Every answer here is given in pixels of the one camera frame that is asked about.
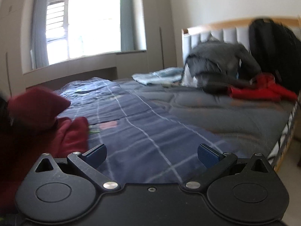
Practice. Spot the clear plastic bag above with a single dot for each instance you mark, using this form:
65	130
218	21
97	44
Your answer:
188	80

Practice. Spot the blue-grey left curtain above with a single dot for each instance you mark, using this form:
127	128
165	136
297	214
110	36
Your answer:
39	45

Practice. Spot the light blue folded cloth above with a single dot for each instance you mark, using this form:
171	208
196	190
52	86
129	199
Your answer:
166	76

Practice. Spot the beige window bench cabinet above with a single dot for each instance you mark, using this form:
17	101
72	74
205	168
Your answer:
123	62

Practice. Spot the dark grey jacket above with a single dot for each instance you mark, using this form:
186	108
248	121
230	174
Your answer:
217	65

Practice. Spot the blue-grey right curtain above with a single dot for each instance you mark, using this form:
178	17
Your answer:
127	26

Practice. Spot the tall beige right wardrobe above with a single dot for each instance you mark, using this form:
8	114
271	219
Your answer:
159	32

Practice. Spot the bright red garment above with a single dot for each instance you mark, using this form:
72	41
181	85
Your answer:
263	88

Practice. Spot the dark red knit garment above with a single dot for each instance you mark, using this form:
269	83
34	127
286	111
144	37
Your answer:
30	126

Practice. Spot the grey quilted mattress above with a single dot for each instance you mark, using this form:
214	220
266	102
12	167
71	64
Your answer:
249	127

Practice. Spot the tall beige wardrobe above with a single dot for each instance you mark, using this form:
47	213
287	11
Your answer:
159	32
11	70

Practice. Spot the black backpack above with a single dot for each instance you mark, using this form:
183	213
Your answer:
277	51

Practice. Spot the grey padded wooden headboard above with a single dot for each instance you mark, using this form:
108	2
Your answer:
235	31

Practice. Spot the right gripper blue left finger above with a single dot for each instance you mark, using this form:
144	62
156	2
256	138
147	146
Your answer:
86	165

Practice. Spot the white window frame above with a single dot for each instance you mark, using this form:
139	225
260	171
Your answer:
56	20

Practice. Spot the blue plaid floral quilt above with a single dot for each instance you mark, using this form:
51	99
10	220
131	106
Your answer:
145	142

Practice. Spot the tall beige left wardrobe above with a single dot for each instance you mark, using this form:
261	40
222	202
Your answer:
11	70

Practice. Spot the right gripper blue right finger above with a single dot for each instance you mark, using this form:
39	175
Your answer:
216	165

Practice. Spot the blue-grey curtain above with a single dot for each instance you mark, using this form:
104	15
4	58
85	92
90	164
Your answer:
127	26
39	45

